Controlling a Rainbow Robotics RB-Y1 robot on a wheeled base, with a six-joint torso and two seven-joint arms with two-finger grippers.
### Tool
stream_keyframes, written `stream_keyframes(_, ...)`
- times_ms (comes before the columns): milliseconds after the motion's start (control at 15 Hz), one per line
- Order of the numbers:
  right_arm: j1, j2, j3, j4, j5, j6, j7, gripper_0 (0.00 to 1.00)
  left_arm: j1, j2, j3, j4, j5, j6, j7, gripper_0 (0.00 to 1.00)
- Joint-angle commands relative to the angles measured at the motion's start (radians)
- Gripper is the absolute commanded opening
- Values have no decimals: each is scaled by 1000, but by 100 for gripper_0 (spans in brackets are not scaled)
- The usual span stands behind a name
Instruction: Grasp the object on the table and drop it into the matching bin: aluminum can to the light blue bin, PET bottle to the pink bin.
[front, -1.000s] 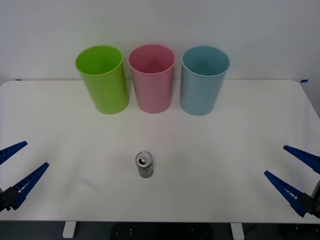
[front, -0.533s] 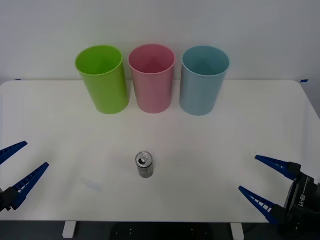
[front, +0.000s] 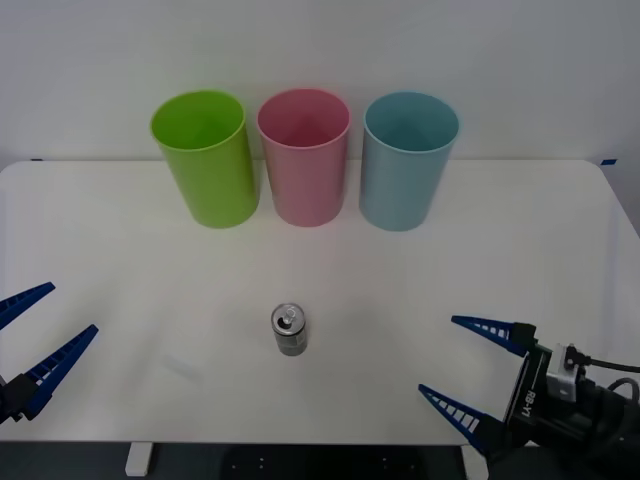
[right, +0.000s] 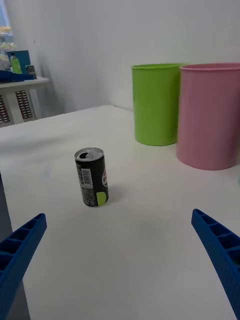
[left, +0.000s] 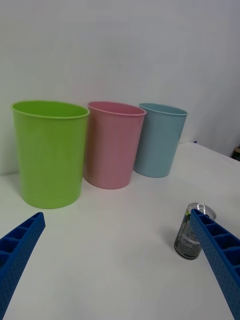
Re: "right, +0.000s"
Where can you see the green plastic bottle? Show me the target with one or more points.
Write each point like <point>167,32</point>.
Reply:
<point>15,65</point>

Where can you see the yellow-green plastic bin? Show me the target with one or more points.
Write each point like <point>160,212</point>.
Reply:
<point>155,105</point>

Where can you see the small dark jar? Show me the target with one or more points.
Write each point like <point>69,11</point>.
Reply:
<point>31,72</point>

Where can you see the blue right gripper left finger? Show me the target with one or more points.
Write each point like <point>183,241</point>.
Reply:
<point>17,252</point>

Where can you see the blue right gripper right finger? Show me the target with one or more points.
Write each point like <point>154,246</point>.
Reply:
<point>222,252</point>

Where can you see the white cabinet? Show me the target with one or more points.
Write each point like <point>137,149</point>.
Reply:
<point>15,105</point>

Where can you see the blue flat tray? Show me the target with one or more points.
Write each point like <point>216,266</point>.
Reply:
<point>12,76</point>

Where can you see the pink plastic bin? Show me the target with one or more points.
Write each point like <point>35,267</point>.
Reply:
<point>207,117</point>

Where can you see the blue box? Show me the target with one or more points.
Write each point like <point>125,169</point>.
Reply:
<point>23,58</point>

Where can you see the black drink can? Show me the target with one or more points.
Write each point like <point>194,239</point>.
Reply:
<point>91,177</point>

